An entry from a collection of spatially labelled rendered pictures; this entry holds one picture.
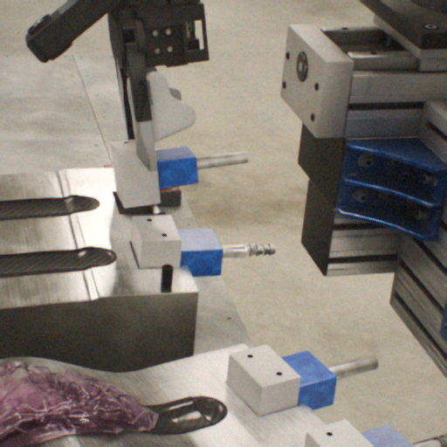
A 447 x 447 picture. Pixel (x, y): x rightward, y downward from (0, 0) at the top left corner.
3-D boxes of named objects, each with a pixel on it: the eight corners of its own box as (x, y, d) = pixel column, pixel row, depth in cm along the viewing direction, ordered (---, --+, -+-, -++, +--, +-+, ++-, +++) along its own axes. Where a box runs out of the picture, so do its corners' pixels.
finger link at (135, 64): (154, 120, 103) (140, 21, 102) (138, 122, 102) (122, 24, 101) (147, 120, 107) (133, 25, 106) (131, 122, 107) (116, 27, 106)
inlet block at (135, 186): (242, 175, 116) (238, 125, 114) (255, 189, 111) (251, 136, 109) (116, 194, 113) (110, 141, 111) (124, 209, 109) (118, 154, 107)
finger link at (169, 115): (206, 165, 106) (191, 65, 104) (144, 175, 104) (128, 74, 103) (200, 163, 109) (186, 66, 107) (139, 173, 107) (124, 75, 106)
